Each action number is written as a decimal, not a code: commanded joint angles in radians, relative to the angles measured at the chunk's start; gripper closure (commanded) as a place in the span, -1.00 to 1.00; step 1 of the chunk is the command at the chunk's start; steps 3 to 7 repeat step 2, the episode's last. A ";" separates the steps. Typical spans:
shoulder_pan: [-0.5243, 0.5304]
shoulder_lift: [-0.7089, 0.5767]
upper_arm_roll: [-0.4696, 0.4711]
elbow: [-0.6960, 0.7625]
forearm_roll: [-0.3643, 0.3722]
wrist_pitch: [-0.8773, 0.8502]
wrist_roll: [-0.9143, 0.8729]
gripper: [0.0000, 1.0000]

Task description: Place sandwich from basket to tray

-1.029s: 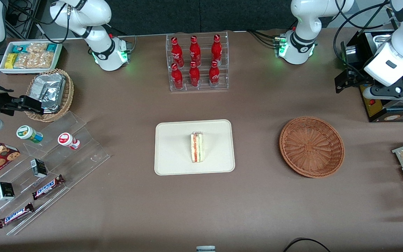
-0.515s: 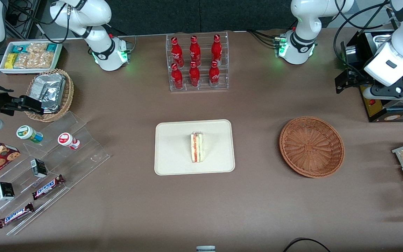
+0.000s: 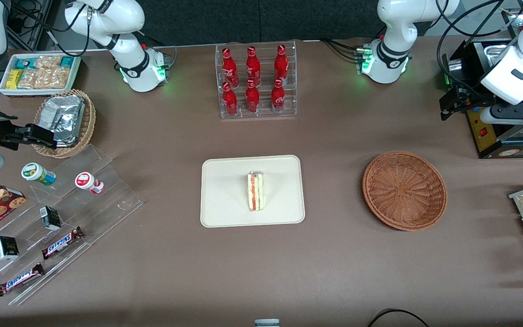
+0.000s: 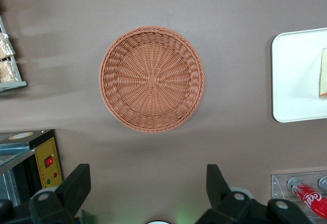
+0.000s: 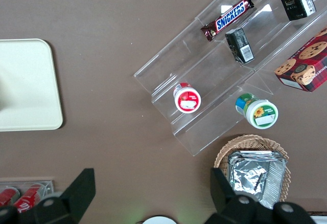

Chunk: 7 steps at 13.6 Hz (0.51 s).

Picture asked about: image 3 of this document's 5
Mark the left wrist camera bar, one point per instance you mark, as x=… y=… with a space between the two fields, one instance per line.
x=511 y=113

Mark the clear acrylic stepped display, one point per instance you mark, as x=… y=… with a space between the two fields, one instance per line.
x=107 y=209

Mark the clear acrylic bottle rack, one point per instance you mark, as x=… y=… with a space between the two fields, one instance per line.
x=263 y=113

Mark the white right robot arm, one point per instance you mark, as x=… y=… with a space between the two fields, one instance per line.
x=116 y=18

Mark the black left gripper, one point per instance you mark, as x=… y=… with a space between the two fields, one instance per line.
x=471 y=96

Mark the brown wicker basket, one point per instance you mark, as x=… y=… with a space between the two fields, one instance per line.
x=404 y=190

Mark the small black carton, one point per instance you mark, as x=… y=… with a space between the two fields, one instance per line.
x=51 y=218
x=6 y=248

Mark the black glass food warmer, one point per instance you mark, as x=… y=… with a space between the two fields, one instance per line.
x=486 y=136

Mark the light tan wicker basket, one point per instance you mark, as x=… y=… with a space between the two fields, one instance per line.
x=89 y=122

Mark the small grey object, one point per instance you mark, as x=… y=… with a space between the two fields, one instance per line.
x=267 y=323

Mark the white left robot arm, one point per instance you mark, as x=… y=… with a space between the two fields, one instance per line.
x=397 y=22

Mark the cream plastic tray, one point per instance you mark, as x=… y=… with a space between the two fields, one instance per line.
x=225 y=195

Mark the green lid cup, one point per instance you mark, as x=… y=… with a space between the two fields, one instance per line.
x=34 y=172

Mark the white rectangular snack tray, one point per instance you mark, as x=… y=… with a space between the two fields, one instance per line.
x=39 y=92

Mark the yellow snack packet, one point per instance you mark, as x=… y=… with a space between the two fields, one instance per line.
x=14 y=78

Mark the Snickers chocolate bar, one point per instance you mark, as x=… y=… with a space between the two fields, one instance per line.
x=20 y=279
x=61 y=243

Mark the silver foil packet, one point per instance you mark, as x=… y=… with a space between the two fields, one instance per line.
x=64 y=118

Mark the triangular sandwich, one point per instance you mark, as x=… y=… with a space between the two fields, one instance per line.
x=255 y=193

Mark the clear cracker bag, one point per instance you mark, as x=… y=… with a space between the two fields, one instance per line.
x=57 y=78
x=48 y=61
x=30 y=79

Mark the teal snack packet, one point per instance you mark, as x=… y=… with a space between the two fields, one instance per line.
x=25 y=62
x=66 y=61

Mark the red lid cup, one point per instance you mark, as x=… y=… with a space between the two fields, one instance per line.
x=85 y=180

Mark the red cola bottle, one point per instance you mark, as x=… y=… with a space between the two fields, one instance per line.
x=229 y=68
x=281 y=66
x=278 y=99
x=253 y=68
x=252 y=100
x=230 y=102

